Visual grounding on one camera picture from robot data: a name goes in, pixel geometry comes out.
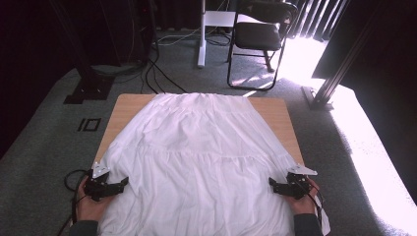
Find dark pleated curtain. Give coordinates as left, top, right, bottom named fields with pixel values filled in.
left=288, top=0, right=350, bottom=42

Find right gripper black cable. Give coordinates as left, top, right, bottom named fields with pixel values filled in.
left=303, top=180, right=325, bottom=227

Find metal profile stand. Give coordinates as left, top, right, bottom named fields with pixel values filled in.
left=301, top=19, right=377, bottom=111

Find black cable loop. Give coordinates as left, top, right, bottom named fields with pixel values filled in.
left=63, top=169, right=90, bottom=193

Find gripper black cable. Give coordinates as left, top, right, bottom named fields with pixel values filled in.
left=57, top=181, right=89, bottom=236
left=303, top=180, right=325, bottom=227

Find person's right hand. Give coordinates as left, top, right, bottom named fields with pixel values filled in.
left=283, top=178, right=320, bottom=216

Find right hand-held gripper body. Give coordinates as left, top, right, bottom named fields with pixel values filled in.
left=284, top=163, right=319, bottom=201

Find black floor cables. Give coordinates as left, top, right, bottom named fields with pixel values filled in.
left=141, top=29, right=190, bottom=95

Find black folding chair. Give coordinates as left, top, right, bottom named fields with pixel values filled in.
left=226, top=0, right=299, bottom=91

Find person's left hand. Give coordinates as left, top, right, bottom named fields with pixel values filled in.
left=77, top=176, right=114, bottom=222

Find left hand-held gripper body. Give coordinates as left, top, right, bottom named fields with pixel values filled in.
left=84, top=160, right=115, bottom=202

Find white floor cables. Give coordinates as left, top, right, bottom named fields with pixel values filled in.
left=156, top=27, right=202, bottom=46

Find white desk frame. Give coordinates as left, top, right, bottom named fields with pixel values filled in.
left=197, top=0, right=251, bottom=69

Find black stand with base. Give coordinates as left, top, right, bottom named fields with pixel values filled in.
left=48, top=0, right=116, bottom=105

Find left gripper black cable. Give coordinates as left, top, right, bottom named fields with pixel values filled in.
left=57, top=181, right=89, bottom=236

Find white skirt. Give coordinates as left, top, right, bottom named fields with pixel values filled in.
left=97, top=92, right=331, bottom=236

